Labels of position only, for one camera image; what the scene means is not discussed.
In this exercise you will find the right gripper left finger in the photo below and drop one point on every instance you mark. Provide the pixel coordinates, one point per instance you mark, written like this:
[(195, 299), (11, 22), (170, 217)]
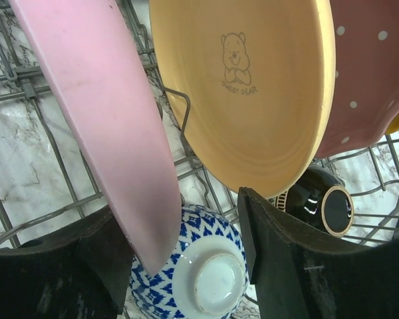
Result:
[(79, 271)]

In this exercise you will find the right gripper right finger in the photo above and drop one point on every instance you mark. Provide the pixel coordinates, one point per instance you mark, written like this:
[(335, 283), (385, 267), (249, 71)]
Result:
[(301, 272)]

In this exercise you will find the dark brown cream bowl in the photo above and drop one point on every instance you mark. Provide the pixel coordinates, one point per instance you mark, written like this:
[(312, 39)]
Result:
[(319, 199)]

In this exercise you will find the red patterned bowl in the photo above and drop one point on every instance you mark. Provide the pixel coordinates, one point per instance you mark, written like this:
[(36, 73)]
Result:
[(206, 275)]

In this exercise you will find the grey wire dish rack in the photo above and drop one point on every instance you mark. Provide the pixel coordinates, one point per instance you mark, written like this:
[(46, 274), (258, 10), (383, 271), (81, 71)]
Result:
[(47, 184)]

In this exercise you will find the yellow pink rimmed plate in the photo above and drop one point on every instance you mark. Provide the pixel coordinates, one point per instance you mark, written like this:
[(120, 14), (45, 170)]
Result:
[(252, 82)]

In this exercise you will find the brown plate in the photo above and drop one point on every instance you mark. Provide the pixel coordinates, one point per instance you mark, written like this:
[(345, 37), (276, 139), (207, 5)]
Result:
[(366, 93)]

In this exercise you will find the pink round bear plate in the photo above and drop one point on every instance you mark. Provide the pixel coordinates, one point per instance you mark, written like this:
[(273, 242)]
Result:
[(89, 58)]

